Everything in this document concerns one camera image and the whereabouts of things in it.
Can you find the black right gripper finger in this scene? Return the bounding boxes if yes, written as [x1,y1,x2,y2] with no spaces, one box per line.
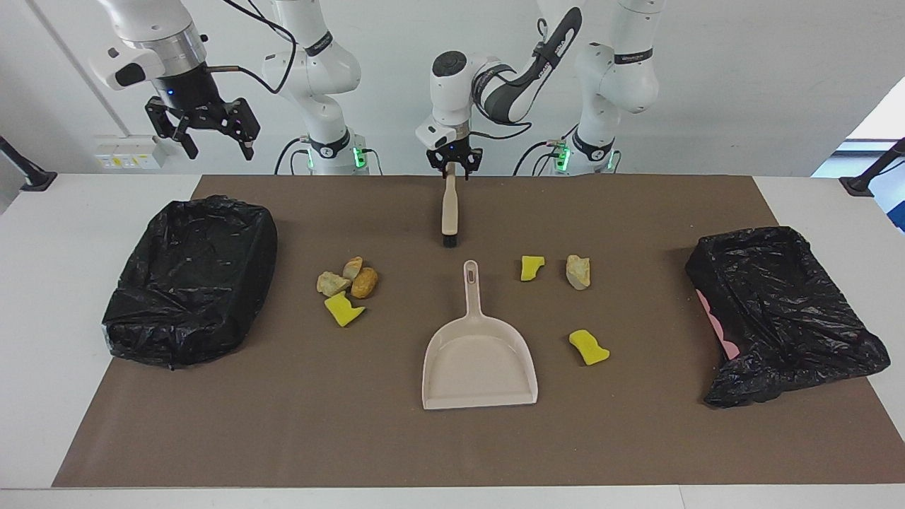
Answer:
[216,99,261,162]
[144,98,199,162]

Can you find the beige brush black bristles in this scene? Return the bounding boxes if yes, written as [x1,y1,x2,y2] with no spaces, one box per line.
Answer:
[441,164,459,248]

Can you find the round brown bread piece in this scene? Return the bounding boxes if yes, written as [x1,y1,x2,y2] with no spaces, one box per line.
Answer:
[351,267,379,300]

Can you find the pale beige stone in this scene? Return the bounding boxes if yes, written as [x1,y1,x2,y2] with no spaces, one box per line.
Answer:
[566,254,592,291]

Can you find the pale bread chunk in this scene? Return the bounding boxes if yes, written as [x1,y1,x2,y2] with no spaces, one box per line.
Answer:
[316,271,352,298]

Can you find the beige plastic dustpan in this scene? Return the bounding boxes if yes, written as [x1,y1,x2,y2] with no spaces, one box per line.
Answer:
[421,259,539,411]

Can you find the black bag lined bin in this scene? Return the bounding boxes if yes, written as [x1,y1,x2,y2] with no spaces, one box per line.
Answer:
[101,196,279,370]

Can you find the pink plastic bin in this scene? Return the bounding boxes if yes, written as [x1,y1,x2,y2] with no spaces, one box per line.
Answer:
[696,288,741,360]

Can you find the crumpled black trash bag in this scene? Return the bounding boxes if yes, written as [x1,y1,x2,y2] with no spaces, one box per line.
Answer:
[684,226,892,409]

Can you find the brown table mat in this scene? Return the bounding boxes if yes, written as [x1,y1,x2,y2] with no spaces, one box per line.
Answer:
[52,175,905,488]

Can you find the bright glass window panel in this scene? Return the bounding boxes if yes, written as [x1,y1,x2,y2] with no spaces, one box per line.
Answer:
[812,76,905,234]

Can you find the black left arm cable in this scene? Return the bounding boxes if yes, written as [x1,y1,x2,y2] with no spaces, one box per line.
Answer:
[467,67,549,141]

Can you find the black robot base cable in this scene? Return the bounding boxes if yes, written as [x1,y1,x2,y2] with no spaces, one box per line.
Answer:
[514,138,566,176]
[274,136,312,175]

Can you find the white wall power socket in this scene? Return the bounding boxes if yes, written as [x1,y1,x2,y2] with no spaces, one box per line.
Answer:
[94,134,167,170]

